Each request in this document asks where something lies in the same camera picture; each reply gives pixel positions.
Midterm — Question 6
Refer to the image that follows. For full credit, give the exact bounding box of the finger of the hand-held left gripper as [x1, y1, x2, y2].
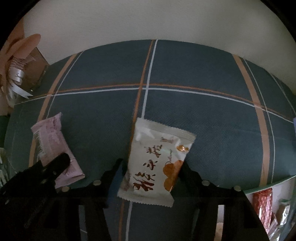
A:
[36, 153, 71, 181]

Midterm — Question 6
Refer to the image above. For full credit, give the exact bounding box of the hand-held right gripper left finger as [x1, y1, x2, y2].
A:
[39, 158, 124, 241]

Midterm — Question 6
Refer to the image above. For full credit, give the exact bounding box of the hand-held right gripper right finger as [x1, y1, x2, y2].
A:
[178, 161, 271, 241]

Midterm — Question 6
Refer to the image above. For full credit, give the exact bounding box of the pink snack packet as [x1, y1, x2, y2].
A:
[31, 112, 85, 189]

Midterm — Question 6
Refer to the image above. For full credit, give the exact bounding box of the white orange print snack packet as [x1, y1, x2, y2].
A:
[117, 117, 196, 207]

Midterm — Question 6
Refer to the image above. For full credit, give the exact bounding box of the red patterned long packet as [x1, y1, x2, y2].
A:
[252, 188, 273, 232]

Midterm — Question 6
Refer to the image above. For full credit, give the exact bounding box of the white tray with green rim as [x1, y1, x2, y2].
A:
[215, 175, 296, 241]

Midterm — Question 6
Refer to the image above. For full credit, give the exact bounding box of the green silver snack packet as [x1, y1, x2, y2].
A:
[276, 199, 291, 230]

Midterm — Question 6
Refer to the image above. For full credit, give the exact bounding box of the blue plaid cloth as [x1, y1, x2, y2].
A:
[5, 39, 296, 241]

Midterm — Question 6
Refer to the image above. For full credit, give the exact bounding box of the brown bouquet box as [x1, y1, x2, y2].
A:
[22, 47, 49, 91]

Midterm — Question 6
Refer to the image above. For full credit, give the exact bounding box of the pink paper flower bouquet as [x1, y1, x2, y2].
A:
[0, 34, 42, 114]

